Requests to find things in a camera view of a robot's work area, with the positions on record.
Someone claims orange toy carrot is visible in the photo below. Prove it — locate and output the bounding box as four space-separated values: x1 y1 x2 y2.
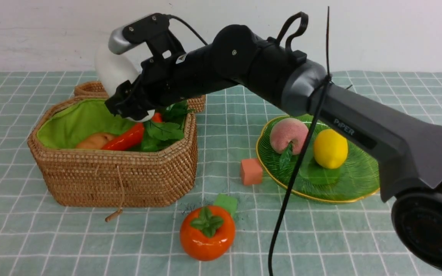
101 100 195 152

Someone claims woven wicker basket lid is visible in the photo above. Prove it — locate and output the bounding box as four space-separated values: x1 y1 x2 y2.
74 81 206 112

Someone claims white toy radish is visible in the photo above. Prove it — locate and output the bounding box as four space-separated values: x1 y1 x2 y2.
94 44 155 122

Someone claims woven wicker basket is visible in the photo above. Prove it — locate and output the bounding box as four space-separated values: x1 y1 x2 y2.
27 96 198 208

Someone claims tan toy potato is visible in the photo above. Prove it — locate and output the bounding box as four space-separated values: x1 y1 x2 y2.
75 132 116 149

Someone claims yellow toy lemon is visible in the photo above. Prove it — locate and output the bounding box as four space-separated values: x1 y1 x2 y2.
313 129 348 169

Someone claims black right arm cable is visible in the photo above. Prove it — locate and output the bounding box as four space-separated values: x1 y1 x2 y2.
167 6 354 276

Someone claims green checked tablecloth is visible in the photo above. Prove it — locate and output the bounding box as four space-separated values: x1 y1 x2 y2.
0 71 442 276

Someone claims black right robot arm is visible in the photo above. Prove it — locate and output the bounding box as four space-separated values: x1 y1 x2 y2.
95 21 442 271

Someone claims green glass leaf plate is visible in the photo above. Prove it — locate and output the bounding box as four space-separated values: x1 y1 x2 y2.
256 117 379 204

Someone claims orange foam cube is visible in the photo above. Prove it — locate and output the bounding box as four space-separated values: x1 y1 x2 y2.
240 158 263 186

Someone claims green foam cube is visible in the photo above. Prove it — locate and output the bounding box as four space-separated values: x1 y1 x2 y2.
213 194 238 217

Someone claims pink toy peach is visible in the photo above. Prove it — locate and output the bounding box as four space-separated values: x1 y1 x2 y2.
269 118 309 170

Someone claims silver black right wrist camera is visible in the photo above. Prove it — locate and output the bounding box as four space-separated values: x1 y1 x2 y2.
108 13 186 61

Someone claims orange toy persimmon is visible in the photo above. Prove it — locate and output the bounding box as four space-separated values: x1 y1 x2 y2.
179 205 236 261

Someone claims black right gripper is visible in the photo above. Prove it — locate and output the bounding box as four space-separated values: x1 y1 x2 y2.
122 53 187 111

